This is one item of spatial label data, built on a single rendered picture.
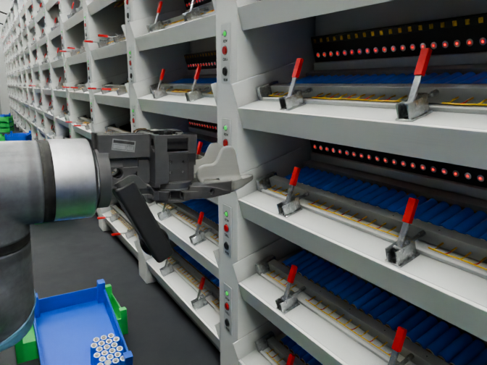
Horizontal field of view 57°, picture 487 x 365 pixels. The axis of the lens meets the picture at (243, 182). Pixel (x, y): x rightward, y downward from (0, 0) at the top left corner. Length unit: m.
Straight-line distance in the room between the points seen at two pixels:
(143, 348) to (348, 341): 0.71
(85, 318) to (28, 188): 0.95
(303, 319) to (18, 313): 0.53
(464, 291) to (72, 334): 1.05
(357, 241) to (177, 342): 0.80
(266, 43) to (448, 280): 0.60
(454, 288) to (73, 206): 0.45
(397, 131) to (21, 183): 0.45
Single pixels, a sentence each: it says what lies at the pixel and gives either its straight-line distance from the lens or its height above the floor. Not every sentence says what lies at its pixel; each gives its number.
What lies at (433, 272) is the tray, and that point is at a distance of 0.64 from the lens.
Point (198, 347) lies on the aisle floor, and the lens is 1.36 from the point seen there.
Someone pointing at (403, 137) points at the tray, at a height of 0.67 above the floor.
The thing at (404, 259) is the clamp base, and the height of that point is 0.50.
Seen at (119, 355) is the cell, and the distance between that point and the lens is 1.24.
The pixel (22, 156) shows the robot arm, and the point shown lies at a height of 0.66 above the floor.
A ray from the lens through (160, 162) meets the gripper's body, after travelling 0.52.
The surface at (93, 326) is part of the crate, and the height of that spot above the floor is 0.07.
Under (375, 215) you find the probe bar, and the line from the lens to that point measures 0.75.
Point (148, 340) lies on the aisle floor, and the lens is 1.41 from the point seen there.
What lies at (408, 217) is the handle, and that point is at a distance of 0.65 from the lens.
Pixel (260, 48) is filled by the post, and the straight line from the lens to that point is 0.97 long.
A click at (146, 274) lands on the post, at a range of 1.74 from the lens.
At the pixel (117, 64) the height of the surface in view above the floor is 0.82.
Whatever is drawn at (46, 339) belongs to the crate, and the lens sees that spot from 1.37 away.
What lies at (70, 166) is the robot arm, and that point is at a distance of 0.49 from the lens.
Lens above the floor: 0.74
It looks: 13 degrees down
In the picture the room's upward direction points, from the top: straight up
